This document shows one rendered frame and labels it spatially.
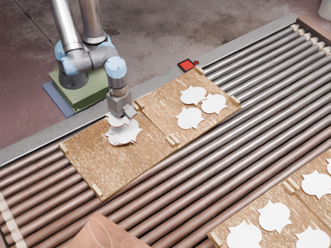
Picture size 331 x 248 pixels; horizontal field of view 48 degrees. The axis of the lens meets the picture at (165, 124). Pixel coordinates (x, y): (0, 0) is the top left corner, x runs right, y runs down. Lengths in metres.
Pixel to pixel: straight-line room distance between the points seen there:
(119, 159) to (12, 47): 2.34
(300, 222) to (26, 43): 2.95
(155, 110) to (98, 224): 0.66
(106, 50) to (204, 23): 2.47
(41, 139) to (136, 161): 0.46
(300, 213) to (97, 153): 0.89
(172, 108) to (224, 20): 2.26
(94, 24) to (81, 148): 0.56
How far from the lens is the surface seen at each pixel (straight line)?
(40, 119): 3.08
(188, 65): 2.03
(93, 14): 1.70
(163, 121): 1.75
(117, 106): 1.51
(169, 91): 1.88
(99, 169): 1.62
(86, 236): 1.38
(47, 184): 1.65
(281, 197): 1.62
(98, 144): 1.69
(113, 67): 1.39
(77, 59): 1.47
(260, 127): 1.82
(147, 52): 3.49
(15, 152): 1.78
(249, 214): 1.55
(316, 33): 2.42
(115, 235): 1.37
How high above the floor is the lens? 2.32
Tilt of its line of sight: 52 degrees down
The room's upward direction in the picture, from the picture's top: 3 degrees clockwise
